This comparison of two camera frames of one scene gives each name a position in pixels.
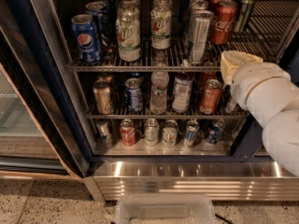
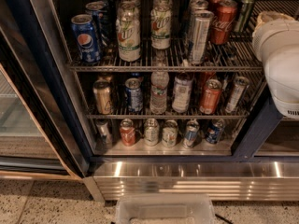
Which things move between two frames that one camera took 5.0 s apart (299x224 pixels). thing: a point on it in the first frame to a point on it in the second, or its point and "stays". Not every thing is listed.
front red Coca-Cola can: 223,20 stays
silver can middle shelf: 181,91 stays
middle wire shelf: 167,114 stays
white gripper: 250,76 to 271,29
